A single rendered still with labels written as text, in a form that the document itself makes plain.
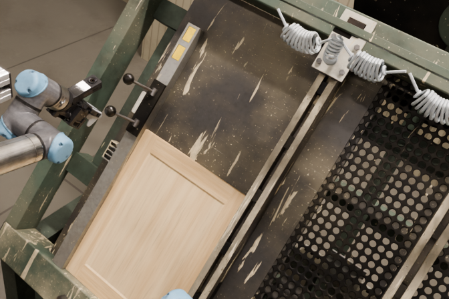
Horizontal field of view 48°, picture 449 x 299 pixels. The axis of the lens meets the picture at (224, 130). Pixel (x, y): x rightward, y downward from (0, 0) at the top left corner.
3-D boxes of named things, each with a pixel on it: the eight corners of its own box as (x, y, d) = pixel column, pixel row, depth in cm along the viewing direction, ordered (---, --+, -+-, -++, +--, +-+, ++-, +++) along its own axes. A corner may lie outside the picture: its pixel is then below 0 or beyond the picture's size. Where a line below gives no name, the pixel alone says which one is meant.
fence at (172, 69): (59, 259, 179) (51, 260, 175) (193, 25, 172) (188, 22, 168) (68, 267, 177) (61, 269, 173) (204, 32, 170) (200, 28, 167)
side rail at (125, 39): (26, 219, 194) (4, 220, 184) (168, -33, 186) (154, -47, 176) (36, 228, 191) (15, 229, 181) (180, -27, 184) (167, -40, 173)
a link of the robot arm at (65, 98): (51, 77, 143) (68, 92, 140) (60, 82, 147) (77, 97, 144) (34, 97, 143) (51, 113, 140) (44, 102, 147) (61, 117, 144)
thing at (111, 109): (133, 127, 172) (100, 111, 163) (139, 117, 171) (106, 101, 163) (137, 131, 169) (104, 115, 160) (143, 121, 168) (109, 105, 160)
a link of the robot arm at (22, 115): (15, 147, 129) (38, 111, 130) (-14, 126, 133) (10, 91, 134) (33, 153, 137) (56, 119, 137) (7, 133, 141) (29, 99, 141)
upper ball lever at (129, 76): (151, 96, 171) (118, 79, 162) (157, 87, 170) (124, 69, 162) (156, 100, 168) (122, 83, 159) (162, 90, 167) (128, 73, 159)
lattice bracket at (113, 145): (106, 157, 178) (101, 157, 175) (115, 140, 177) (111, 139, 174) (114, 163, 176) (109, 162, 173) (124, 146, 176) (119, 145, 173)
